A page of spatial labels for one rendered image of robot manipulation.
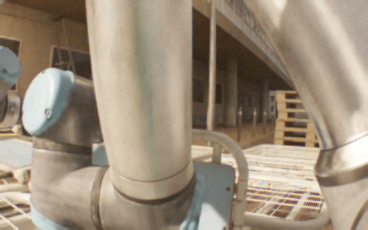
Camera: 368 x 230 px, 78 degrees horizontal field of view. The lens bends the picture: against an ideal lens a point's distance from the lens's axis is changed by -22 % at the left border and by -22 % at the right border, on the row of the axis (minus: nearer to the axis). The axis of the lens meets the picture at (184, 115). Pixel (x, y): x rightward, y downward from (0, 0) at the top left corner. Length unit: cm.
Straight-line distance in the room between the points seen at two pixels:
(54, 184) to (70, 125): 8
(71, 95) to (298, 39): 26
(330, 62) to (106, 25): 20
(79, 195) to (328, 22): 33
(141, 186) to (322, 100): 19
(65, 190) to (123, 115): 15
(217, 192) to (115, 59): 43
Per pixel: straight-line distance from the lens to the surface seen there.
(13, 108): 75
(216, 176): 57
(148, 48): 19
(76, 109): 35
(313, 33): 28
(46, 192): 35
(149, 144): 23
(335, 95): 28
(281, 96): 435
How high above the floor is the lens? 82
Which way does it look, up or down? 1 degrees down
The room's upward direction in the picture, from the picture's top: 2 degrees clockwise
